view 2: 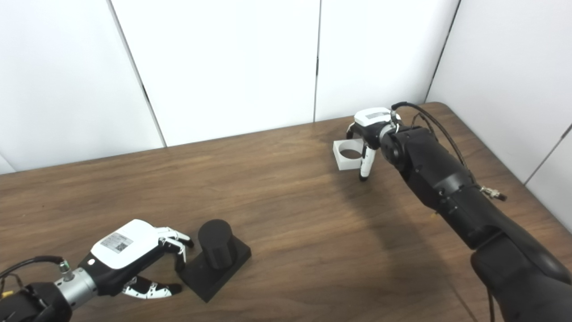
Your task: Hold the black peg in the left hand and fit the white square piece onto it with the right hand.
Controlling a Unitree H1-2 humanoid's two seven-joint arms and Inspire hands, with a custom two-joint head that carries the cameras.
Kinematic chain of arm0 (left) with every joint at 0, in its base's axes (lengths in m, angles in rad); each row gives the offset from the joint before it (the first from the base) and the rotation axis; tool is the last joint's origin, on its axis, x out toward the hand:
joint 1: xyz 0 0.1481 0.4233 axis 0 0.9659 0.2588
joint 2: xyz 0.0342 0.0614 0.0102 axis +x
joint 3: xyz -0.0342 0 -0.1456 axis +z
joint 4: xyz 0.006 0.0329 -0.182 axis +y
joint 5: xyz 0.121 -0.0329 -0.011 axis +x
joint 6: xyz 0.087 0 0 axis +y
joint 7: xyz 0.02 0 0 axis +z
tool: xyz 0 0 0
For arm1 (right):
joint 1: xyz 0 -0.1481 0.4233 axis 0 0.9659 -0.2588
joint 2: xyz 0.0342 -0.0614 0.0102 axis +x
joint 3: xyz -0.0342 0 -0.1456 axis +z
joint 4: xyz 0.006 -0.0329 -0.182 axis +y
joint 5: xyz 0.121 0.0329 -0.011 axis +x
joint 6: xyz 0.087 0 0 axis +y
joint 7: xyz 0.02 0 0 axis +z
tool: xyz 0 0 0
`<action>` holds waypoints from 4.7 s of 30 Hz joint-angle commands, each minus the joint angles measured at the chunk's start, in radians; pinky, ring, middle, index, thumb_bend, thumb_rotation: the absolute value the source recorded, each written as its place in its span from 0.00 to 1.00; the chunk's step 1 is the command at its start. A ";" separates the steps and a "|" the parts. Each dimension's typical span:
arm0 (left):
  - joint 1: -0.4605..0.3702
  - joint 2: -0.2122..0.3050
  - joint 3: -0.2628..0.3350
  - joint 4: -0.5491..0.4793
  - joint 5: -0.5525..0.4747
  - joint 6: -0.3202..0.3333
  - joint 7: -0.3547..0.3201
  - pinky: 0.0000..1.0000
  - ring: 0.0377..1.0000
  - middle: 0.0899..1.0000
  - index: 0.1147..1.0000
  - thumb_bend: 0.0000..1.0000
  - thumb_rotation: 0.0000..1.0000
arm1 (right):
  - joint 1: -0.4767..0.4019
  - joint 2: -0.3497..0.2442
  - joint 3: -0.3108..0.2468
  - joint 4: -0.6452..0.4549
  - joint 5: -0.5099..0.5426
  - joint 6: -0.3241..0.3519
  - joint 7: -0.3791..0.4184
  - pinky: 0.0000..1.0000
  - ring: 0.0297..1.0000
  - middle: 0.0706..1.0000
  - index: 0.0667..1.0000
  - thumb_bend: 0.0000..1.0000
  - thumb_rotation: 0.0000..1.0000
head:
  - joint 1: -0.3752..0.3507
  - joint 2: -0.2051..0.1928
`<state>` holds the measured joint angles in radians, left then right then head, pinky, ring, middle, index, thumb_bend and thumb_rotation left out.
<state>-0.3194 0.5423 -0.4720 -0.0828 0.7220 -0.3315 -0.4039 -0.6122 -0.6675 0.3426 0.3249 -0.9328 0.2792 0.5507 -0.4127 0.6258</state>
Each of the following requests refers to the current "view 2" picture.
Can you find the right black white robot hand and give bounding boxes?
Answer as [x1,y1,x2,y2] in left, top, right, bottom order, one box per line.
[346,107,401,182]

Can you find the black peg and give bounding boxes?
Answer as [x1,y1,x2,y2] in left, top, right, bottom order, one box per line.
[177,219,252,303]

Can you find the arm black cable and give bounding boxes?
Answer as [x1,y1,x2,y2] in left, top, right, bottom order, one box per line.
[0,255,74,280]
[391,102,508,201]

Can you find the left arm thin wires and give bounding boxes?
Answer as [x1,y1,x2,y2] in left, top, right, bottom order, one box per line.
[0,273,24,299]

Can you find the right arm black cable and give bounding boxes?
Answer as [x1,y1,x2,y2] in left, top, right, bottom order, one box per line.
[391,102,508,201]

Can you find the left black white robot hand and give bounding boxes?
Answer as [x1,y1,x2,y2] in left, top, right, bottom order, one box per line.
[78,219,195,299]

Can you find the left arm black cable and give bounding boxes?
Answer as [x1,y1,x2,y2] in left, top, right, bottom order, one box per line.
[0,255,74,280]

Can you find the white square piece with hole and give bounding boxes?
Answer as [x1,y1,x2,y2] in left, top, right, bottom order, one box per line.
[333,138,365,171]

